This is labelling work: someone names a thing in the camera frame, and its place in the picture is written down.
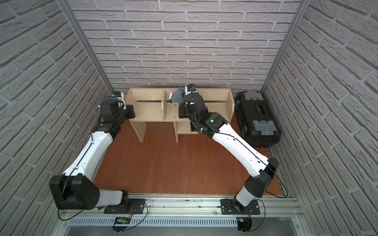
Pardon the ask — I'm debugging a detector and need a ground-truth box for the blue and grey cleaning cloth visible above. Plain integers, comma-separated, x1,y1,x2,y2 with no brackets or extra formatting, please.
169,88,186,104

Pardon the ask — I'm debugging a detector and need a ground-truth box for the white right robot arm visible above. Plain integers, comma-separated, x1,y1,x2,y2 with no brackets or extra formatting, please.
183,91,279,211

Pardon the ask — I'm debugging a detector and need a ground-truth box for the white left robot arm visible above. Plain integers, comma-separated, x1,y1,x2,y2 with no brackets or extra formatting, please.
49,95,135,210

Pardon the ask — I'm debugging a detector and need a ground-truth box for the light wooden bookshelf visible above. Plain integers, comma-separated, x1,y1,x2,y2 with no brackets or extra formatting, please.
125,88,235,142

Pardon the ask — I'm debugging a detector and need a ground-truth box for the black book with yellow title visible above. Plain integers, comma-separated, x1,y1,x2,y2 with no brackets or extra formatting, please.
190,123,196,132

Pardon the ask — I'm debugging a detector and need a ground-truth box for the black toolbox with grey latches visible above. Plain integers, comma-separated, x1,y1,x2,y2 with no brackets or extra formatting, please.
235,91,282,148

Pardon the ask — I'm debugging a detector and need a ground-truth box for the left small circuit board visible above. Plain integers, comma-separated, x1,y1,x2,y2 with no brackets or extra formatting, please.
112,217,131,233

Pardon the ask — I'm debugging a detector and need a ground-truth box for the small circuit board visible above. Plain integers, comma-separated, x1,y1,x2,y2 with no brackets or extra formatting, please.
112,217,131,233
237,217,252,233

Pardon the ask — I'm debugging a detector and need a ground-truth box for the right small circuit board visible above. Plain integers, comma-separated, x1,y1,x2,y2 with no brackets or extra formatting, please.
237,217,252,233

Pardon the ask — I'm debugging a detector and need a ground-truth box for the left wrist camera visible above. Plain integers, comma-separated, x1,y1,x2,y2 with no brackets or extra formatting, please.
112,91,126,110

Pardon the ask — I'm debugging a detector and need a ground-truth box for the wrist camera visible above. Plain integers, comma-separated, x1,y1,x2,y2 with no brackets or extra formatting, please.
112,91,126,110
185,84,196,95

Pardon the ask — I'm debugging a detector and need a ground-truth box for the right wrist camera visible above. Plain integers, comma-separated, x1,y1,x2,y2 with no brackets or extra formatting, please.
185,84,196,95

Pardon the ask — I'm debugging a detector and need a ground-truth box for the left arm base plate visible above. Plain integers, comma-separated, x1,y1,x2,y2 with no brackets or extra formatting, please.
104,199,146,215

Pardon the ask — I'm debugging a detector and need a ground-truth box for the aluminium mounting rail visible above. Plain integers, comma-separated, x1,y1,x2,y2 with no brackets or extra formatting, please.
60,193,303,219

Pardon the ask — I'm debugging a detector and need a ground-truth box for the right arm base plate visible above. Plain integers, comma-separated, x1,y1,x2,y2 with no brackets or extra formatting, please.
220,199,260,215

